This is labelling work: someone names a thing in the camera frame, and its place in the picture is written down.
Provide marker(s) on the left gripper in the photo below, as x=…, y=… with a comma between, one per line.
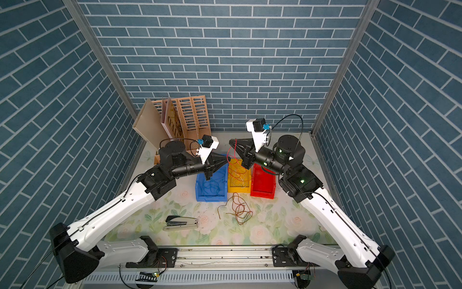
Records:
x=209, y=164

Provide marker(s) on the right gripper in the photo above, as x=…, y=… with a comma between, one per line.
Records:
x=248, y=156

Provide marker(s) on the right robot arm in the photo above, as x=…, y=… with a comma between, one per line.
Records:
x=359, y=261

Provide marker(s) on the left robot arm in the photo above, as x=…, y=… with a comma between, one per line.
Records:
x=79, y=248

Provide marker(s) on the blue plastic bin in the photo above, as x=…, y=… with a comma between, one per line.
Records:
x=212, y=190

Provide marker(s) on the yellow plastic bin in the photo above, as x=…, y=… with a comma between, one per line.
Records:
x=239, y=178

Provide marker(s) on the red plastic bin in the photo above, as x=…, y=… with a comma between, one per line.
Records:
x=263, y=184

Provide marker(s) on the peach desk file organizer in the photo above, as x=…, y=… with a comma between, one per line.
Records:
x=193, y=114

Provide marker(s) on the pink framed printed board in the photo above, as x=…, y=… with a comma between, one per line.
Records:
x=170, y=120

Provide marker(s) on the black grey stapler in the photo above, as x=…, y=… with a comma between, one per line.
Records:
x=178, y=223

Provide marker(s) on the beige folder board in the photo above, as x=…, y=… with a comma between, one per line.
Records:
x=148, y=125

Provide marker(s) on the small green circuit board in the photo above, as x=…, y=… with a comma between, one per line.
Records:
x=303, y=277

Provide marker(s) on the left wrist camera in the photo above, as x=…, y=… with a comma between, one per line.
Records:
x=206, y=145

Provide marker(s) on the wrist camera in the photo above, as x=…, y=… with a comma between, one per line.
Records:
x=260, y=131
x=206, y=145

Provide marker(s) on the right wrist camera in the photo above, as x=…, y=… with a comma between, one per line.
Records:
x=260, y=131

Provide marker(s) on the aluminium mounting rail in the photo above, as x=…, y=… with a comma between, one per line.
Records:
x=213, y=263

